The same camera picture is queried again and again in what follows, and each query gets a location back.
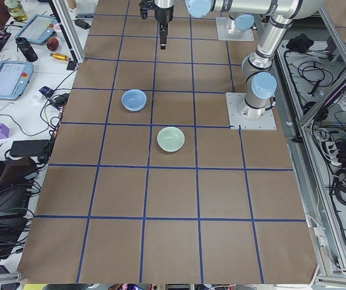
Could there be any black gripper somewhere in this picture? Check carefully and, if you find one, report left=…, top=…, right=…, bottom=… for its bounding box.
left=154, top=0, right=173, bottom=50

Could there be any green bowl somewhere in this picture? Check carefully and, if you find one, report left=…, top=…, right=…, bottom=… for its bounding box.
left=156, top=126, right=185, bottom=152

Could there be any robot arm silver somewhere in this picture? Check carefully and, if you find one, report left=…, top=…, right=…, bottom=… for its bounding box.
left=226, top=13, right=254, bottom=34
left=185, top=0, right=324, bottom=121

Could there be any blue bowl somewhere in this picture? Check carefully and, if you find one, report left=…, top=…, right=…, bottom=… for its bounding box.
left=121, top=89, right=147, bottom=112

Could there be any yellow metal tool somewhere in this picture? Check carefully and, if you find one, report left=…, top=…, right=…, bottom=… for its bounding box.
left=50, top=53, right=71, bottom=61

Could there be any red apple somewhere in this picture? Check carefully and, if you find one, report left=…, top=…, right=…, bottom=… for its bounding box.
left=46, top=37, right=59, bottom=51

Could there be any far teach pendant tablet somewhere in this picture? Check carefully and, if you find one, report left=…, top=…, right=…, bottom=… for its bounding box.
left=14, top=14, right=57, bottom=45

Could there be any teach pendant tablet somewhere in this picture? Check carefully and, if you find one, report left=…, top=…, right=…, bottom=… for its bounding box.
left=14, top=14, right=57, bottom=45
left=0, top=61, right=34, bottom=100

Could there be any black water bottle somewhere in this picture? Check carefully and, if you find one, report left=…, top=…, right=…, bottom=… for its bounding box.
left=15, top=37, right=38, bottom=62

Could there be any near teach pendant tablet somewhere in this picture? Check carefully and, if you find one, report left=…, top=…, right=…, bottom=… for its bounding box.
left=0, top=61, right=34, bottom=100

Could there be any black power adapter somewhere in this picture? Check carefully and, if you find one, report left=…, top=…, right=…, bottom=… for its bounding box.
left=9, top=140, right=49, bottom=158

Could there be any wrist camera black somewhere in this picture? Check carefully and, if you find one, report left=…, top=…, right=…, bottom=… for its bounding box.
left=139, top=0, right=155, bottom=19

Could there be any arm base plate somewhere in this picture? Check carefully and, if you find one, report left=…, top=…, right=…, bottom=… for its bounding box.
left=216, top=14, right=254, bottom=42
left=226, top=92, right=277, bottom=131

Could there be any aluminium frame post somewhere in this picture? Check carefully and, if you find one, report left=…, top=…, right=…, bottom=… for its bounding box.
left=48, top=0, right=85, bottom=63

